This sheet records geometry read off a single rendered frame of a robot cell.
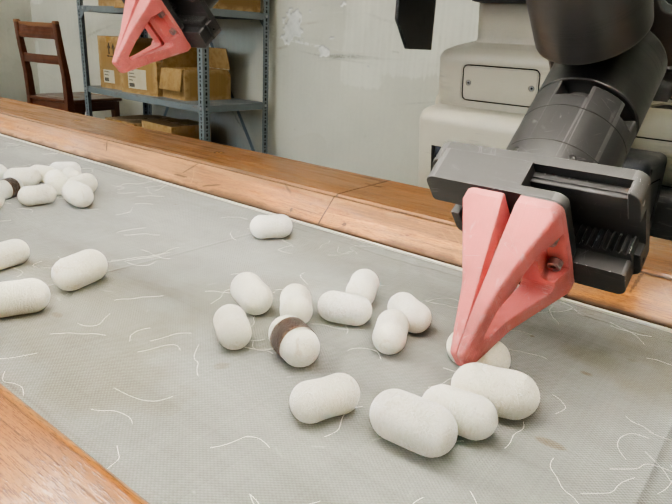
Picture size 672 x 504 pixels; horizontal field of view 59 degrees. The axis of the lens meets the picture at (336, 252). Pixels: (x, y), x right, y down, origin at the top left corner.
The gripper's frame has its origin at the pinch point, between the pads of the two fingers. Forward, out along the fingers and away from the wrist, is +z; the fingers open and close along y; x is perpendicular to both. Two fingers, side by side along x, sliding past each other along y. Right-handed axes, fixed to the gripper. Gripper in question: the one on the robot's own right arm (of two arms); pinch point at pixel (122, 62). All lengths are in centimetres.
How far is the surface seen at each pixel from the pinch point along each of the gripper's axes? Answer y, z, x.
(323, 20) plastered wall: -136, -156, 118
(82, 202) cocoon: 8.0, 15.0, 2.1
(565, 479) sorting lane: 52, 20, -1
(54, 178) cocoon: 2.3, 13.9, 1.7
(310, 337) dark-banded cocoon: 40.1, 19.4, -2.8
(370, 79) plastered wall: -106, -140, 136
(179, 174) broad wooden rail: 5.2, 5.2, 10.0
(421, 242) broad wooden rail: 35.0, 5.4, 10.2
